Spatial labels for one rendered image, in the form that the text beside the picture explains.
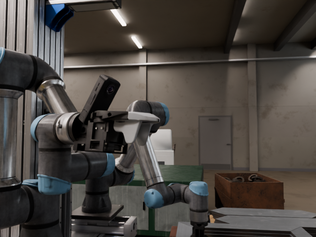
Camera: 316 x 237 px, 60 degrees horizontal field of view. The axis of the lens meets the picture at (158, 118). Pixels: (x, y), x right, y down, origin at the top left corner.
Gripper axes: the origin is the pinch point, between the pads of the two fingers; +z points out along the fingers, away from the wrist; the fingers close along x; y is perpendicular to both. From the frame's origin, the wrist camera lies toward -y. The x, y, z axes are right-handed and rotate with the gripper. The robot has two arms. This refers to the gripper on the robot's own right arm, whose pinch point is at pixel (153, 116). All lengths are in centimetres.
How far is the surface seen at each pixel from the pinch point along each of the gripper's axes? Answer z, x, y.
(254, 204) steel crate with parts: -89, -384, 55
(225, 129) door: -376, -997, -153
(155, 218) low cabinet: -181, -267, 78
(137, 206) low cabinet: -203, -254, 65
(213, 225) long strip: -41, -126, 42
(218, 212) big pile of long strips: -50, -158, 40
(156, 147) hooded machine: -344, -487, -30
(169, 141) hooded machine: -321, -505, -47
